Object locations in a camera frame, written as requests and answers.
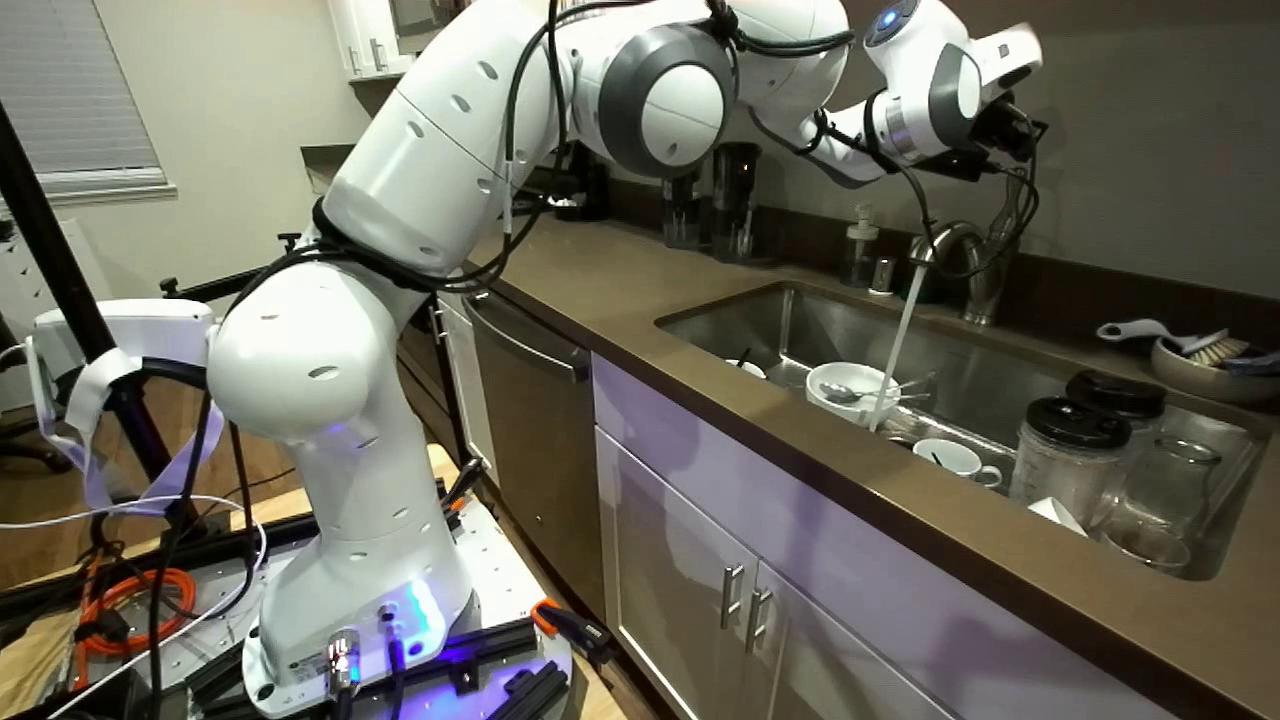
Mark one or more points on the chrome gooseneck faucet spout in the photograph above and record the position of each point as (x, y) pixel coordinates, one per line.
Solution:
(955, 230)

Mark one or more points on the window blind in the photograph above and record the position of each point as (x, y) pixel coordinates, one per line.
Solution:
(81, 81)

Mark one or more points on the white mug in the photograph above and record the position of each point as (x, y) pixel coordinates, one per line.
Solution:
(949, 462)

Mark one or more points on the white and blue dish brush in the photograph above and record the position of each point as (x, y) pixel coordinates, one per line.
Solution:
(1134, 331)

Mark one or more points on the black clamp with orange grip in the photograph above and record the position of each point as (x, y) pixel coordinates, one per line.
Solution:
(575, 624)

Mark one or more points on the purple sink cabinet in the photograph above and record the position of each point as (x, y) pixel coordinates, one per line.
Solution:
(854, 561)

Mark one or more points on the white pump soap dispenser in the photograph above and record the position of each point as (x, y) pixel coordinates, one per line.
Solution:
(862, 254)

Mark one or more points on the white perforated mounting plate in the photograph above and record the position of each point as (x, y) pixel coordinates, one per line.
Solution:
(513, 572)

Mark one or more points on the white plastic chair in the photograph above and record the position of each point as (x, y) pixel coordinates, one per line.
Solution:
(145, 326)

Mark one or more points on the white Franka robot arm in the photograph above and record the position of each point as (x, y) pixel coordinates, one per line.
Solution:
(402, 175)

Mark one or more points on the metal sink air gap cap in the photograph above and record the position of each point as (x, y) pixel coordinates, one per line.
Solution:
(881, 276)

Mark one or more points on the stainless steel sink basin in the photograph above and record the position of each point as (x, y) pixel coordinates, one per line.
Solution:
(826, 326)

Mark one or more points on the clear lidless glass jar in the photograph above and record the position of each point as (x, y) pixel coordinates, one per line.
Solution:
(1161, 513)

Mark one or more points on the glass jar with black lid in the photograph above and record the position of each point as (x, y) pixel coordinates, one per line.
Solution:
(1116, 394)
(1065, 462)

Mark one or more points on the black slanted pole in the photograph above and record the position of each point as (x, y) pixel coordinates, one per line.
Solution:
(52, 254)

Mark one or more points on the white bowl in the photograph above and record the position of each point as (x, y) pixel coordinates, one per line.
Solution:
(854, 387)

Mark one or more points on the white wall shelf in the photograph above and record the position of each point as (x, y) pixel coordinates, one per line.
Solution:
(362, 42)

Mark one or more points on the beige brush holder bowl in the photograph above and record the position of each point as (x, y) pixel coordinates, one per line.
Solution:
(1220, 377)

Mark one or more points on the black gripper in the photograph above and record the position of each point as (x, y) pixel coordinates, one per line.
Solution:
(1000, 142)

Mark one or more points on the large white dish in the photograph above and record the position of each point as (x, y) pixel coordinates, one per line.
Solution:
(1057, 517)

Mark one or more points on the dark panel dishwasher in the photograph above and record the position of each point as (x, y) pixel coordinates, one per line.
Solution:
(532, 440)

